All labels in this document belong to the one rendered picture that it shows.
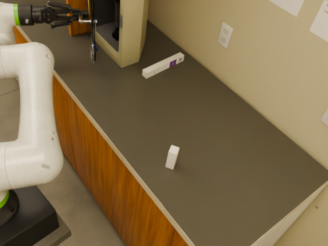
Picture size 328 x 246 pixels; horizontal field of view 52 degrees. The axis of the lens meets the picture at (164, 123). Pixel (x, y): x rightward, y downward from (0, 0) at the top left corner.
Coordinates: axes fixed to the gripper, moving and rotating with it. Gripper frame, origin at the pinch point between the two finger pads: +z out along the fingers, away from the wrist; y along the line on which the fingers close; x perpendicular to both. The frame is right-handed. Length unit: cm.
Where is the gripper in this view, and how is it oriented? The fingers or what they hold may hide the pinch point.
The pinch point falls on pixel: (80, 14)
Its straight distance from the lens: 166.3
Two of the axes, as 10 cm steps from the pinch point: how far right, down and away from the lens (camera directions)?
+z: 9.7, -0.8, 2.3
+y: 1.2, -6.7, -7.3
